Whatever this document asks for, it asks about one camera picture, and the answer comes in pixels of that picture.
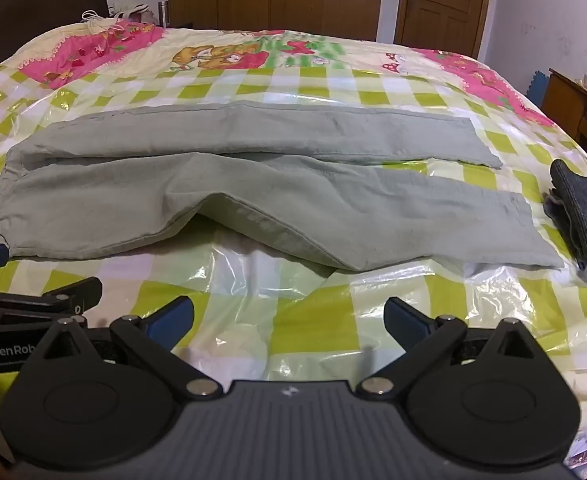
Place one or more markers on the dark wooden headboard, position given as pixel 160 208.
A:
pixel 28 5

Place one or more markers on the grey-green pants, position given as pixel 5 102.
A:
pixel 273 200

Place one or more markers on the wooden cabinet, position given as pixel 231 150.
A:
pixel 568 105

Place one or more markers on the metal flask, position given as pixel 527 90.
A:
pixel 163 14

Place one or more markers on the clear plastic sheet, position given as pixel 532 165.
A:
pixel 273 285

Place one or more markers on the white and pink bag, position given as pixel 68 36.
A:
pixel 131 12

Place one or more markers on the brown wooden door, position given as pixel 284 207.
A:
pixel 448 5

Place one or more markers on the blue foam mat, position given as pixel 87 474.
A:
pixel 537 87

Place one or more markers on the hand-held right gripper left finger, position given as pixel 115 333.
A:
pixel 171 317

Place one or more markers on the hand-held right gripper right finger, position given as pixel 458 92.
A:
pixel 404 319

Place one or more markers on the printed checkered blanket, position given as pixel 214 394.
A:
pixel 253 55

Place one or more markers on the folded dark grey cloth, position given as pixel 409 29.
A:
pixel 583 210

